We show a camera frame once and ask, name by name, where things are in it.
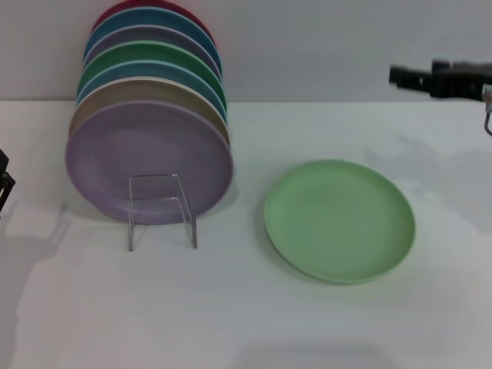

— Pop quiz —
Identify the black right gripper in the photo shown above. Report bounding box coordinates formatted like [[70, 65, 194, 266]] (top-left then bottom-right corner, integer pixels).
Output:
[[388, 58, 484, 101]]

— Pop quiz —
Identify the light green plate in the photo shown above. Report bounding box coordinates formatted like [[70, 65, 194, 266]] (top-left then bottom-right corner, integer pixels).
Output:
[[263, 158, 417, 286]]

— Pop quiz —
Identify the lilac plate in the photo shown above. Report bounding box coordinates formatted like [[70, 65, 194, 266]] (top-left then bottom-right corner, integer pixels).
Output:
[[64, 101, 234, 226]]

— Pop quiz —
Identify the beige plate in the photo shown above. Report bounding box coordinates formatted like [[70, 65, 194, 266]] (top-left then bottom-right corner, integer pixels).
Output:
[[68, 75, 231, 147]]

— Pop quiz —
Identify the light blue plate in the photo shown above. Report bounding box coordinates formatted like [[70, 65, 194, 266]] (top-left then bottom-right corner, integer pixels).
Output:
[[75, 59, 228, 126]]

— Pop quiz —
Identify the dark green plate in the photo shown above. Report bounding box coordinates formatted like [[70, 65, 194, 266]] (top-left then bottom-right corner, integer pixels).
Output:
[[76, 39, 226, 108]]

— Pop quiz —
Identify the red plate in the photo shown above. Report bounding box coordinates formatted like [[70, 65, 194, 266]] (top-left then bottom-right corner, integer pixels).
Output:
[[91, 0, 216, 51]]

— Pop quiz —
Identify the grey purple plate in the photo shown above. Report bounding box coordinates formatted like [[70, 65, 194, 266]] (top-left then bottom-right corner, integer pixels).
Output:
[[82, 25, 224, 84]]

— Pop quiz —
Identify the teal blue plate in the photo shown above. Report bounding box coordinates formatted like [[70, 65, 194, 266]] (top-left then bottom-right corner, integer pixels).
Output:
[[83, 6, 223, 78]]

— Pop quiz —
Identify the metal wire plate rack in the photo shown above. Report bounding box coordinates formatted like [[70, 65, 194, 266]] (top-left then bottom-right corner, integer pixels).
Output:
[[53, 173, 199, 253]]

